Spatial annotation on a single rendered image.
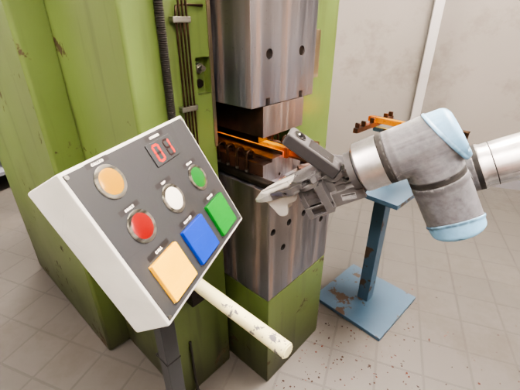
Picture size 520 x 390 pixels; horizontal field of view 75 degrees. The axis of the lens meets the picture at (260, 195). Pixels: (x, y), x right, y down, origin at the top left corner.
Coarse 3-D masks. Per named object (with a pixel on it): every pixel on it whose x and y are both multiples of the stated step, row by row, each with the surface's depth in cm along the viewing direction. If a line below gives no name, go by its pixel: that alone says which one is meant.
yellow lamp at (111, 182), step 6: (108, 168) 53; (102, 174) 51; (108, 174) 52; (114, 174) 53; (102, 180) 51; (108, 180) 52; (114, 180) 53; (120, 180) 54; (102, 186) 51; (108, 186) 51; (114, 186) 52; (120, 186) 53; (108, 192) 51; (114, 192) 52; (120, 192) 53
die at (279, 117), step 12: (216, 108) 111; (228, 108) 107; (240, 108) 104; (264, 108) 98; (276, 108) 102; (288, 108) 106; (300, 108) 111; (228, 120) 109; (240, 120) 105; (252, 120) 102; (264, 120) 99; (276, 120) 103; (288, 120) 108; (300, 120) 113; (252, 132) 104; (264, 132) 101; (276, 132) 105
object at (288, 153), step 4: (248, 140) 122; (268, 140) 119; (264, 144) 117; (268, 144) 116; (272, 144) 115; (276, 144) 115; (280, 144) 115; (276, 148) 114; (280, 148) 113; (284, 148) 110; (284, 152) 111; (288, 152) 111; (292, 152) 111; (284, 156) 112; (288, 156) 112; (292, 156) 110; (296, 156) 110; (300, 160) 109; (304, 160) 108
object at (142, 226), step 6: (138, 216) 54; (144, 216) 55; (132, 222) 53; (138, 222) 54; (144, 222) 55; (150, 222) 56; (132, 228) 53; (138, 228) 53; (144, 228) 54; (150, 228) 56; (138, 234) 53; (144, 234) 54; (150, 234) 55
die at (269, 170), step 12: (240, 144) 121; (252, 144) 119; (240, 156) 113; (264, 156) 110; (276, 156) 110; (240, 168) 113; (252, 168) 109; (264, 168) 106; (276, 168) 111; (288, 168) 116
